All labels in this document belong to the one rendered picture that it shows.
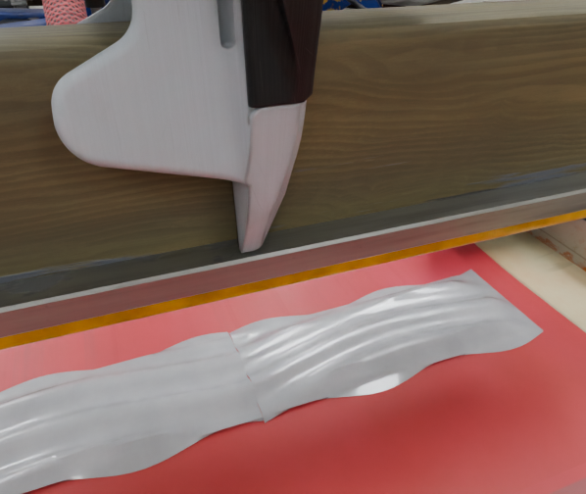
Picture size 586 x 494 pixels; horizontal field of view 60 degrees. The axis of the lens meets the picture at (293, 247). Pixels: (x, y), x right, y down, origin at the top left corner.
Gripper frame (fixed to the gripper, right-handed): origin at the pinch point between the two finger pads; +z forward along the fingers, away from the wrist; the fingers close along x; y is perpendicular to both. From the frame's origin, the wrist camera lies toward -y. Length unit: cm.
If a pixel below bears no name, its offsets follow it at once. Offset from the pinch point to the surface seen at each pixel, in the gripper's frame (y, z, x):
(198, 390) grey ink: 2.4, 12.9, -3.0
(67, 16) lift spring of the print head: 6, 2, -56
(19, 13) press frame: 16, 7, -102
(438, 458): -7.2, 13.5, 4.5
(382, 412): -6.1, 13.5, 1.2
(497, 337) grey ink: -15.0, 13.2, -0.9
